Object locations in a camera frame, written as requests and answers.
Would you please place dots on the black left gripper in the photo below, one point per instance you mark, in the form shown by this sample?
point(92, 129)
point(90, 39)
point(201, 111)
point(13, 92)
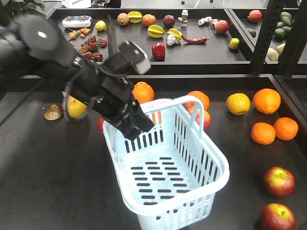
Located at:
point(117, 104)

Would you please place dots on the light blue plastic basket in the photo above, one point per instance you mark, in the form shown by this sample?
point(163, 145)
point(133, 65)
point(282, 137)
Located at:
point(168, 176)

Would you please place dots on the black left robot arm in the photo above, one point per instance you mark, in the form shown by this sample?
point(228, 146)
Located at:
point(32, 44)

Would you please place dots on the red bell pepper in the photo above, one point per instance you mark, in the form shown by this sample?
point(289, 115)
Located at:
point(158, 51)

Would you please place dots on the yellow round citrus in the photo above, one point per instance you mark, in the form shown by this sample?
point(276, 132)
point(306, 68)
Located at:
point(238, 103)

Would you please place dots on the red chili pepper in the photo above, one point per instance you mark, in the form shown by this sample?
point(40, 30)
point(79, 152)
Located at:
point(201, 40)

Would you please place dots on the orange with navel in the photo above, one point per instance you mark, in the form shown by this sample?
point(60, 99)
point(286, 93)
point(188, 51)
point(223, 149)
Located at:
point(267, 101)

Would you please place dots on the red apple middle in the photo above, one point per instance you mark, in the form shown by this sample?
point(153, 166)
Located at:
point(279, 182)

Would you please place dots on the red apple front right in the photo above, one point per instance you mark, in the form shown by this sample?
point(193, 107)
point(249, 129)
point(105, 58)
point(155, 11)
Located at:
point(276, 216)

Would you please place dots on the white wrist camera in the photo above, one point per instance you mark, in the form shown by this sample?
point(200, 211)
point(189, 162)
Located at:
point(134, 55)

